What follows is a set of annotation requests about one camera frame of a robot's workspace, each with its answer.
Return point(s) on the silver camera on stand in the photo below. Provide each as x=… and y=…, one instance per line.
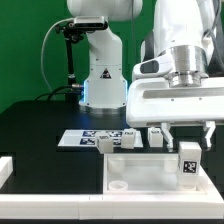
x=90, y=23

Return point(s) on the black camera stand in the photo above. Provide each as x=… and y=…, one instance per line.
x=71, y=36

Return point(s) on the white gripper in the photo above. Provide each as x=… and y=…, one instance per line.
x=151, y=102

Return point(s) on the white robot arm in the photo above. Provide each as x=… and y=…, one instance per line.
x=173, y=84

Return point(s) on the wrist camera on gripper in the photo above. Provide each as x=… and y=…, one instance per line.
x=153, y=68

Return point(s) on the white obstacle fence bar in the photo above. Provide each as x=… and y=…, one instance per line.
x=104, y=206

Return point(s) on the white tag base sheet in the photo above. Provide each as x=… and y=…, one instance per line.
x=86, y=138

